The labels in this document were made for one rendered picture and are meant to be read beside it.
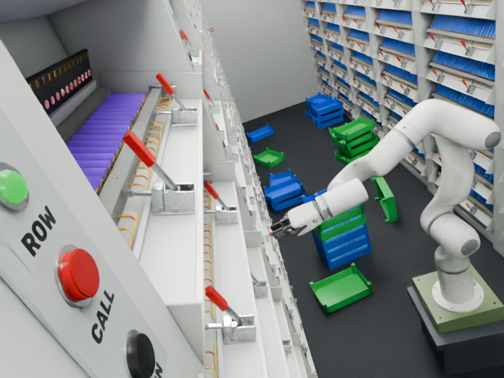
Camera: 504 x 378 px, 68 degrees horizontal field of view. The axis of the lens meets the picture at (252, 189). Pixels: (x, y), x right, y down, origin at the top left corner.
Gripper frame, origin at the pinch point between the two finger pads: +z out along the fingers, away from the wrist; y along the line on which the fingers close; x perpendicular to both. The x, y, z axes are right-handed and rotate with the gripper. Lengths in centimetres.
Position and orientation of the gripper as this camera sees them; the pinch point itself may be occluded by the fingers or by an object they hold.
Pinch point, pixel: (277, 230)
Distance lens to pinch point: 127.0
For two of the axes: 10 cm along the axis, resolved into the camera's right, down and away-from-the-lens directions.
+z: -8.8, 4.5, 1.3
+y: -1.2, -4.7, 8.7
